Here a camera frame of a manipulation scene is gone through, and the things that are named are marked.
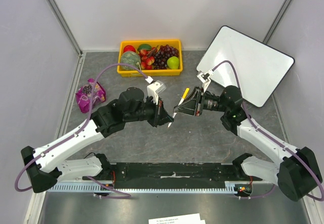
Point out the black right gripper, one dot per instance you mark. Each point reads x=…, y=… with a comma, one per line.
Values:
x=199, y=102

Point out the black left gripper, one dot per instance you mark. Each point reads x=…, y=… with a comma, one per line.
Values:
x=161, y=116

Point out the white marker pen orange tip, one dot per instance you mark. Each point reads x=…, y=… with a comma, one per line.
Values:
x=180, y=102

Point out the white whiteboard black frame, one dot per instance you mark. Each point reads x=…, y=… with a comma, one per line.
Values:
x=243, y=61

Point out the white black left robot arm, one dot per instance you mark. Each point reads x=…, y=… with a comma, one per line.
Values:
x=49, y=164

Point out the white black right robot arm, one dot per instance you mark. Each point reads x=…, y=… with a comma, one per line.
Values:
x=294, y=170

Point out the green pear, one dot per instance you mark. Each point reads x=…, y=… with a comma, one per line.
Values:
x=173, y=62

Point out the dark red grape bunch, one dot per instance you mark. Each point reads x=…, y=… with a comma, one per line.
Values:
x=163, y=54

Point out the yellow plastic fruit tray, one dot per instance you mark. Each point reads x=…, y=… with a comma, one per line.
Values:
x=126, y=70

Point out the red lychee cluster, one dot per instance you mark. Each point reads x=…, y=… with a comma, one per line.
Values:
x=147, y=59

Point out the green striped melon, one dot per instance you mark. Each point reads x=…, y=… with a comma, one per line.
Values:
x=131, y=58

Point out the green red mango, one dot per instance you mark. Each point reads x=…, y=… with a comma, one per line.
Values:
x=144, y=47

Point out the red apple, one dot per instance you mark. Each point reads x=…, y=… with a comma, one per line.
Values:
x=129, y=48

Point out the purple snack bag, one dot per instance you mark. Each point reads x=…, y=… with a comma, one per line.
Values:
x=87, y=92

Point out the white paper sheet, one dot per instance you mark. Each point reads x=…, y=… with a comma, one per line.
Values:
x=180, y=219

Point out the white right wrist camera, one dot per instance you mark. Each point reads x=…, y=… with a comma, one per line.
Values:
x=205, y=78

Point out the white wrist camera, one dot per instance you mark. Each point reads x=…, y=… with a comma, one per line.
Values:
x=154, y=89
x=205, y=78

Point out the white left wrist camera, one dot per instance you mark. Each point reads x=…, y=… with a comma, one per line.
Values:
x=154, y=89

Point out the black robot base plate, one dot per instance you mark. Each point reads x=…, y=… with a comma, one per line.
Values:
x=171, y=175

